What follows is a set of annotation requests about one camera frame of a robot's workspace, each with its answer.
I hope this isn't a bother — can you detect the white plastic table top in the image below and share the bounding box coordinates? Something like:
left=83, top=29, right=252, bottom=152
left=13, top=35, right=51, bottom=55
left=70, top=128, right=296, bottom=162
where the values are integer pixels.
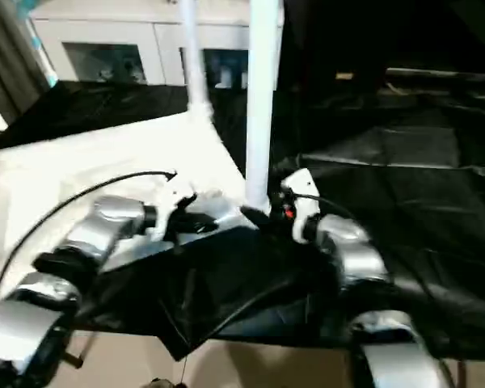
left=0, top=108, right=264, bottom=308

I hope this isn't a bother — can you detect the white plastic table leg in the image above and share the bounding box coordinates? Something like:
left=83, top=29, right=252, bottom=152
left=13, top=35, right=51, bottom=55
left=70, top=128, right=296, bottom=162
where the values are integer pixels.
left=244, top=0, right=286, bottom=212
left=179, top=0, right=213, bottom=119

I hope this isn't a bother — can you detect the black table mat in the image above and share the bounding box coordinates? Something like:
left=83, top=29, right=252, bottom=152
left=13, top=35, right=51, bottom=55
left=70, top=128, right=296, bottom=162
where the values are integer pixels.
left=0, top=78, right=485, bottom=363

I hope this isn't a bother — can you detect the dark brown round object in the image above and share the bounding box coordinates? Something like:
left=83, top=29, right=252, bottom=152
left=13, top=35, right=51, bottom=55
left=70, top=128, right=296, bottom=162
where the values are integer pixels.
left=147, top=377, right=187, bottom=388

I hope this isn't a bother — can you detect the white glass-door cabinet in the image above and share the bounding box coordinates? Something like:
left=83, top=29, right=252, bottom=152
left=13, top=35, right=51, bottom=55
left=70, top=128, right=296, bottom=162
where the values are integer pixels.
left=30, top=0, right=254, bottom=88

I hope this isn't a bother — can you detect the black low side table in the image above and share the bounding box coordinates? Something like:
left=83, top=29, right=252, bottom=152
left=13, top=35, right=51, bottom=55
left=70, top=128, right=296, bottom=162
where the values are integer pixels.
left=386, top=66, right=485, bottom=96

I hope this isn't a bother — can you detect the teal white plastic package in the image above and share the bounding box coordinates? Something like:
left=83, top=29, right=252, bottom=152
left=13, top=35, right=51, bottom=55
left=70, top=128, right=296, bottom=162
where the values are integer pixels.
left=22, top=7, right=60, bottom=86

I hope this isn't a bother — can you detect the grey curtain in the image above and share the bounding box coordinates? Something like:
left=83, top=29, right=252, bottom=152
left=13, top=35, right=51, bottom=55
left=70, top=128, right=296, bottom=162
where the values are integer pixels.
left=0, top=0, right=52, bottom=126

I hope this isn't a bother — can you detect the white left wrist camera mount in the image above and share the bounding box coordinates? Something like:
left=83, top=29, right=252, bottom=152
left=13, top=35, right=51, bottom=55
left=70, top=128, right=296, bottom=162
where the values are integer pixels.
left=155, top=181, right=198, bottom=243

